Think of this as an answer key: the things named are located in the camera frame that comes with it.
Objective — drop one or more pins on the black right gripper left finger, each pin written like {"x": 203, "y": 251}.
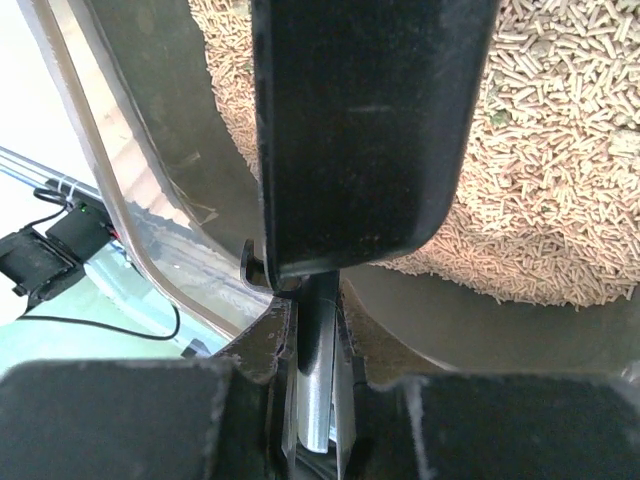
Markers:
{"x": 230, "y": 416}

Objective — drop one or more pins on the black slotted litter scoop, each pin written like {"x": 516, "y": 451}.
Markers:
{"x": 363, "y": 111}

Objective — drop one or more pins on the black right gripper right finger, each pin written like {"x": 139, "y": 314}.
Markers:
{"x": 396, "y": 419}

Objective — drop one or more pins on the aluminium front mounting rail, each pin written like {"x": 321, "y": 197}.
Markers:
{"x": 38, "y": 175}

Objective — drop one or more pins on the brown plastic litter box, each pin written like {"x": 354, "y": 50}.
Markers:
{"x": 132, "y": 79}

